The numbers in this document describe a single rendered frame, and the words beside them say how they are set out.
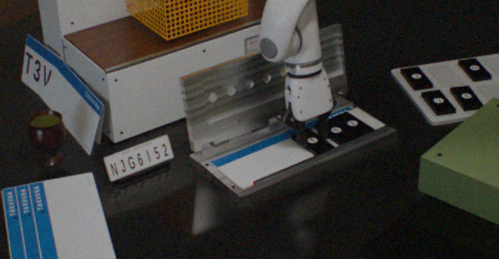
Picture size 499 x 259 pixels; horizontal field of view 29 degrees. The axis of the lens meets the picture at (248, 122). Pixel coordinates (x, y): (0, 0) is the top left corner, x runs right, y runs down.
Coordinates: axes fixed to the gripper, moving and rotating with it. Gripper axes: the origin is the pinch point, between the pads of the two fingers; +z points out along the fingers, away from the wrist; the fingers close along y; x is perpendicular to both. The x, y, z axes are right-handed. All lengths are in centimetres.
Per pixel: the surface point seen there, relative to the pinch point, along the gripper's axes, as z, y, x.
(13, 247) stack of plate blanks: -4, -73, -4
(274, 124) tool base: -0.7, -2.9, 10.8
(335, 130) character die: 1.5, 6.6, 0.3
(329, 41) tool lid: -15.6, 16.0, 11.4
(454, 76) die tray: 3, 50, 6
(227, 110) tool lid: -8.0, -14.3, 11.4
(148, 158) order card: -1.7, -33.6, 16.2
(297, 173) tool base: 3.9, -9.8, -6.6
